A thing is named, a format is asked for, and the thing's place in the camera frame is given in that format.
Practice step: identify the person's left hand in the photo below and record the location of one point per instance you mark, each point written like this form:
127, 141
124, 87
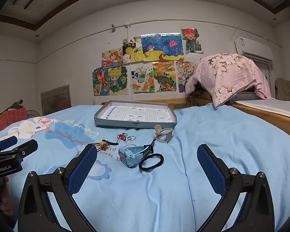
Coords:
6, 195

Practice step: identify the printed light blue blanket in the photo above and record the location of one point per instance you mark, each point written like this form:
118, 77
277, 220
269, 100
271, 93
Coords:
183, 198

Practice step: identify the red checkered cloth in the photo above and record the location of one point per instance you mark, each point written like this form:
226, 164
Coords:
12, 119

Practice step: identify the pink floral cloth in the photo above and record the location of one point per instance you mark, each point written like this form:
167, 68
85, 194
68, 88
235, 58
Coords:
232, 72

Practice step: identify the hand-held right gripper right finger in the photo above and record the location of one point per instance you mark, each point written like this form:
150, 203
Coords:
211, 171

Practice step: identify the small red clip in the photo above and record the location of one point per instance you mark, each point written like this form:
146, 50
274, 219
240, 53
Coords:
120, 136

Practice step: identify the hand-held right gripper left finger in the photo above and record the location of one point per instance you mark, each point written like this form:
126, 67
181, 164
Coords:
83, 169

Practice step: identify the grey cardboard tray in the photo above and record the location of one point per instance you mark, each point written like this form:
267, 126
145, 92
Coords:
135, 125

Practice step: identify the brown hanging cloth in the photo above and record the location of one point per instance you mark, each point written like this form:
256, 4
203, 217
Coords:
285, 89

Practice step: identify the wooden bed frame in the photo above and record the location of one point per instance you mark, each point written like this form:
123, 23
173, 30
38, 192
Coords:
268, 119

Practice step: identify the blue smartwatch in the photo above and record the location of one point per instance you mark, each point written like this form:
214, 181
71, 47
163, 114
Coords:
128, 154

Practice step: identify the group of wall drawings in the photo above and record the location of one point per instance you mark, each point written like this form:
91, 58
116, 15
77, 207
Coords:
159, 48

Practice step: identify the small wall door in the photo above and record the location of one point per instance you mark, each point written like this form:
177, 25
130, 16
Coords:
55, 100

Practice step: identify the wooden headboard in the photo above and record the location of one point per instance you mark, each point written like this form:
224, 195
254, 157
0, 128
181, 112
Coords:
159, 100

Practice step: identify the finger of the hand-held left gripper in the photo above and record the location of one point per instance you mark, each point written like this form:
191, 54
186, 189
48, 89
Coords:
26, 148
6, 142

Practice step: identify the white air conditioner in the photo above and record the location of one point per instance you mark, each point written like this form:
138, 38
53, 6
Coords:
251, 47

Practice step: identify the white mattress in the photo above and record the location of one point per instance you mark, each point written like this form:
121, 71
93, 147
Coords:
275, 107

